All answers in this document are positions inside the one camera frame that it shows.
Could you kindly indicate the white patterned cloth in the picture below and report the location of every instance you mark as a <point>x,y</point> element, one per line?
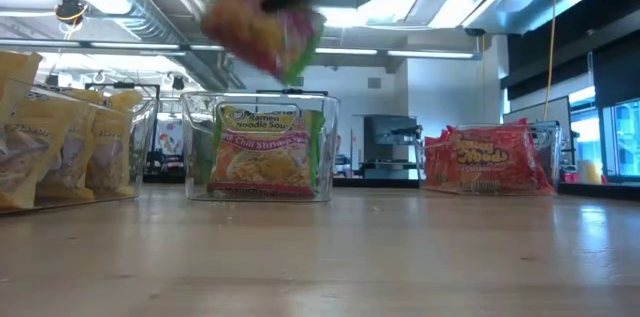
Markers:
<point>170,139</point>

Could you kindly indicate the red Saucy Noods packet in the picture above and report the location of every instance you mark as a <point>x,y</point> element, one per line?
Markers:
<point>428,157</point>
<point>442,152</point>
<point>490,157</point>

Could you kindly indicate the black metal table frame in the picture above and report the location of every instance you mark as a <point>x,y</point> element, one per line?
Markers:
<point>375,183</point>

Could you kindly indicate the bright glass window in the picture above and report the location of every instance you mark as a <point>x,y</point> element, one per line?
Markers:
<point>625,137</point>

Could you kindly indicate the black machine on stand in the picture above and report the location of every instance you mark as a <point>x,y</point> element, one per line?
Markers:
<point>390,132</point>

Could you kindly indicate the Maruchan chili shrimp ramen packet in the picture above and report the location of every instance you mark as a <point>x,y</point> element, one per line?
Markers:
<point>265,157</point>
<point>260,27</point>

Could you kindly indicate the silver ventilation duct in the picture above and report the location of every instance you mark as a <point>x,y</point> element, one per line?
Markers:
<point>150,17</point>

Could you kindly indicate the small red object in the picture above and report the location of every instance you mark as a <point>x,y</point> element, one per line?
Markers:
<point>570,177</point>

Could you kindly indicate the grey partition panel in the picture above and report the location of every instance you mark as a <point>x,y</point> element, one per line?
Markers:
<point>537,112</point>

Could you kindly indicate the yellow container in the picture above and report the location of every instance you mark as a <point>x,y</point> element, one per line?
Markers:
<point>592,173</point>

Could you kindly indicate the long ceiling light strip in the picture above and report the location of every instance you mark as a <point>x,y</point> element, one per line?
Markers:
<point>125,45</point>

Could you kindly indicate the clear plastic bin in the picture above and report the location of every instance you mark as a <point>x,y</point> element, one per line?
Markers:
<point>556,157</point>
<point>145,147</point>
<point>200,107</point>

